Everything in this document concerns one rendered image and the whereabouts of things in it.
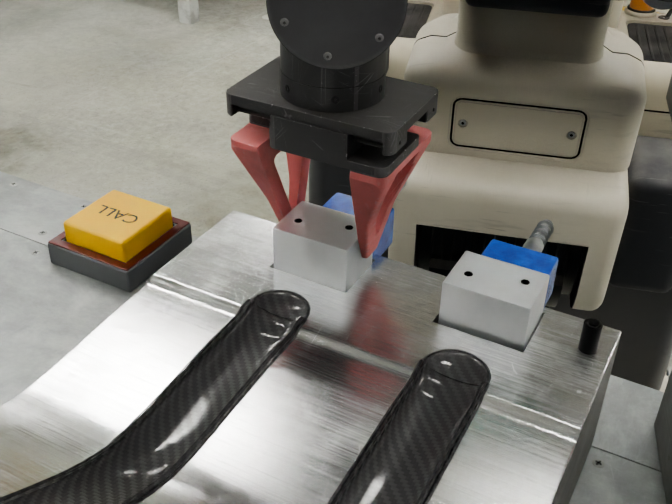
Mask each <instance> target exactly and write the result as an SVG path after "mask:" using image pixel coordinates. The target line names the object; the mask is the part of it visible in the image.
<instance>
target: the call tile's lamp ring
mask: <svg viewBox="0 0 672 504"><path fill-rule="evenodd" d="M172 222H173V223H175V224H177V225H175V226H174V227H173V228H172V229H170V230H169V231H168V232H166V233H165V234H164V235H162V236H161V237H160V238H158V239H157V240H156V241H154V242H153V243H152V244H150V245H149V246H148V247H146V248H145V249H144V250H143V251H141V252H140V253H139V254H137V255H136V256H135V257H133V258H132V259H131V260H129V261H128V262H127V263H124V262H121V261H118V260H115V259H112V258H110V257H107V256H104V255H101V254H99V253H96V252H93V251H90V250H88V249H85V248H82V247H79V246H76V245H74V244H71V243H68V242H65V241H63V239H64V238H66V235H65V231H63V232H62V233H60V234H59V235H57V236H56V237H54V238H53V239H51V240H50V241H48V243H50V244H53V245H56V246H58V247H61V248H64V249H67V250H69V251H72V252H75V253H78V254H80V255H83V256H86V257H88V258H91V259H94V260H97V261H99V262H102V263H105V264H108V265H110V266H113V267H116V268H119V269H121V270H124V271H129V270H130V269H131V268H132V267H134V266H135V265H136V264H138V263H139V262H140V261H141V260H143V259H144V258H145V257H147V256H148V255H149V254H151V253H152V252H153V251H154V250H156V249H157V248H158V247H160V246H161V245H162V244H164V243H165V242H166V241H167V240H169V239H170V238H171V237H173V236H174V235H175V234H176V233H178V232H179V231H180V230H182V229H183V228H184V227H186V226H187V225H188V224H190V222H188V221H184V220H181V219H178V218H175V217H172Z"/></svg>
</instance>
